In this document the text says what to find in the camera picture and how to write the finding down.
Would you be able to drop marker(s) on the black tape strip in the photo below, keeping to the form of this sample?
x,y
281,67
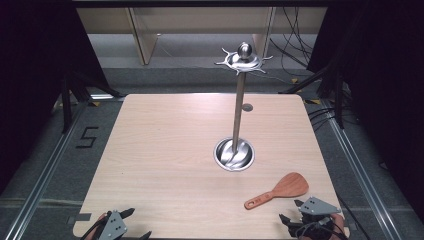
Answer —
x,y
82,217

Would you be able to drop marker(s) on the person's left hand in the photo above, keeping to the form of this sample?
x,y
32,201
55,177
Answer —
x,y
101,218

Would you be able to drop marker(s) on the yellow black floor tape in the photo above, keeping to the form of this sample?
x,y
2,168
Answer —
x,y
312,101

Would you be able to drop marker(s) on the beige wooden desk frame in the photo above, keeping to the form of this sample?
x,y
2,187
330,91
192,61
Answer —
x,y
146,36

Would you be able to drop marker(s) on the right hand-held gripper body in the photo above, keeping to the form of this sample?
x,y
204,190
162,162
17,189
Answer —
x,y
316,210

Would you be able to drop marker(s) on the grey round table cap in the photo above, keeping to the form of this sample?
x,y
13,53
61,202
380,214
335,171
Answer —
x,y
247,107

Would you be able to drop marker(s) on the aluminium floor rail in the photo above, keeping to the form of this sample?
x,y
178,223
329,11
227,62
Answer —
x,y
40,180
363,173

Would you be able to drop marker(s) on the person's right hand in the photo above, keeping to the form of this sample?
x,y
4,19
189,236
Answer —
x,y
339,225

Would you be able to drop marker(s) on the black metal stand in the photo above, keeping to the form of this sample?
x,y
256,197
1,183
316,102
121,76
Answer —
x,y
333,93
71,96

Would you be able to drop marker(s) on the dark curtain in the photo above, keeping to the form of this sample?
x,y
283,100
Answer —
x,y
36,83
386,100

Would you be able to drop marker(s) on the wooden rice spatula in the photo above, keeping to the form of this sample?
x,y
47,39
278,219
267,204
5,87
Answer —
x,y
287,187

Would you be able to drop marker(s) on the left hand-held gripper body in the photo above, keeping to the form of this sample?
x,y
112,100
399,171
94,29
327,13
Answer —
x,y
114,227

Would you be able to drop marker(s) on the metal utensil rack stand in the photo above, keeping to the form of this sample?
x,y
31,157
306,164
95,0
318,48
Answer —
x,y
238,113

